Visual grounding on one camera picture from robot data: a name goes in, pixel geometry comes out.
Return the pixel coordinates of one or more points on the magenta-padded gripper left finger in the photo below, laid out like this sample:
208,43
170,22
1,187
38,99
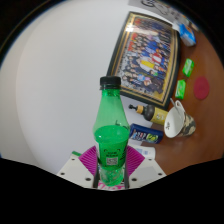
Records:
77,170

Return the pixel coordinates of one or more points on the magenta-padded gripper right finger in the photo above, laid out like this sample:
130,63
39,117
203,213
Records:
146,170

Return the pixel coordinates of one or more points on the green plastic drink bottle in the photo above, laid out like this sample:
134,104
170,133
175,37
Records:
111,140

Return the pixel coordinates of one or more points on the dark blue pump bottle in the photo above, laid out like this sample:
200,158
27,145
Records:
146,134

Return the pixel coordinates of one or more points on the brown pump bottle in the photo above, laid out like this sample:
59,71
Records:
155,115

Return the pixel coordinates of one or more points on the camouflage mug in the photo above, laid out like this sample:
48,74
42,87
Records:
185,125

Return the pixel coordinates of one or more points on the metal spoon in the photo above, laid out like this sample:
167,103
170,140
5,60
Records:
175,106

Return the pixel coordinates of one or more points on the small green pack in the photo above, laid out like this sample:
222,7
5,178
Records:
188,67
180,89

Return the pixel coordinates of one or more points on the flat round red coaster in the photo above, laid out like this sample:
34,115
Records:
201,88

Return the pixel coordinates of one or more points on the framed group picture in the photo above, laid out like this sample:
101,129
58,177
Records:
146,56

